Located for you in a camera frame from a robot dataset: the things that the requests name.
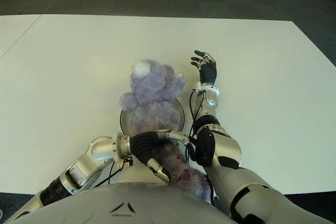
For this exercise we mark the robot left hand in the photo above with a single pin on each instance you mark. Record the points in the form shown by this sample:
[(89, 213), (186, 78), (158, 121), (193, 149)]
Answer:
[(144, 142)]

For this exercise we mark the purple plush bunny doll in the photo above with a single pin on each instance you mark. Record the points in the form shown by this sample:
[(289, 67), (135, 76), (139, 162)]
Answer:
[(155, 90)]

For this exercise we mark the silver robot torso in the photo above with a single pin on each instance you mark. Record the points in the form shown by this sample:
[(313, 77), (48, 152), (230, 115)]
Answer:
[(118, 203)]

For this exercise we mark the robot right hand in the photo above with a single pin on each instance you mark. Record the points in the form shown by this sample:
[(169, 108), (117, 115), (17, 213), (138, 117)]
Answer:
[(208, 73)]

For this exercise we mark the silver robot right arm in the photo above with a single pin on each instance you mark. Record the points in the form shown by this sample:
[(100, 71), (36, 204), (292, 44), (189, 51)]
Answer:
[(228, 150)]

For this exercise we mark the white plate with black rim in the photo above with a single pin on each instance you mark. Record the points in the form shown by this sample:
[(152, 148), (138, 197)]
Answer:
[(126, 121)]

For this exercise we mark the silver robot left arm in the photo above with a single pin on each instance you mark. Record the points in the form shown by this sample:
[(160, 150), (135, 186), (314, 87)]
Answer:
[(86, 161)]

